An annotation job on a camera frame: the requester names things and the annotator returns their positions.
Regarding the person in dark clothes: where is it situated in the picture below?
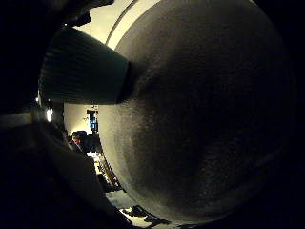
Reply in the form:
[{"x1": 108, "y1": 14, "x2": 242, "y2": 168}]
[{"x1": 65, "y1": 130, "x2": 103, "y2": 155}]

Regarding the teal ribbed plastic cup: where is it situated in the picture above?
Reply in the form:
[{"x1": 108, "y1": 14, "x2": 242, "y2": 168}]
[{"x1": 38, "y1": 26, "x2": 131, "y2": 106}]

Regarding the computer monitor with blue screen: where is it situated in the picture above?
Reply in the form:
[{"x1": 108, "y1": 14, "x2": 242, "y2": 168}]
[{"x1": 87, "y1": 109, "x2": 99, "y2": 134}]

